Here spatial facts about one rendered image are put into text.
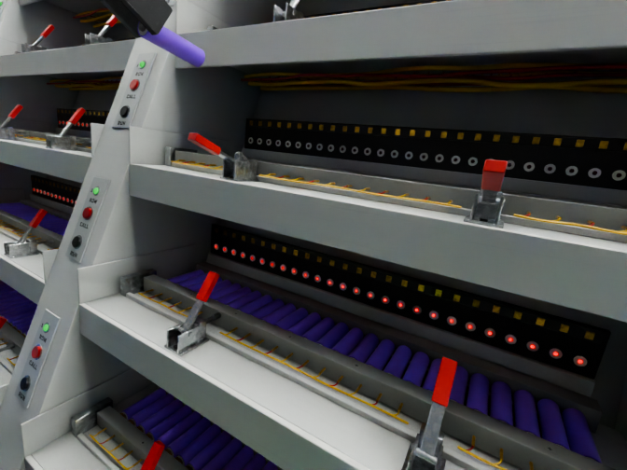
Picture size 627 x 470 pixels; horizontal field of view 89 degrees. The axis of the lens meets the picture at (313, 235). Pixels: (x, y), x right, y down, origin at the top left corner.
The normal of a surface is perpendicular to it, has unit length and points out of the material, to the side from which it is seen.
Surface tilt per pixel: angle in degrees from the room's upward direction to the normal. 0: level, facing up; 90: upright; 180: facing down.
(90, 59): 111
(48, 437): 90
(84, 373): 90
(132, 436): 21
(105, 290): 90
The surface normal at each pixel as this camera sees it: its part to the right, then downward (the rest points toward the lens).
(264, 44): -0.50, 0.14
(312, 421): 0.11, -0.97
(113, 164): -0.43, -0.21
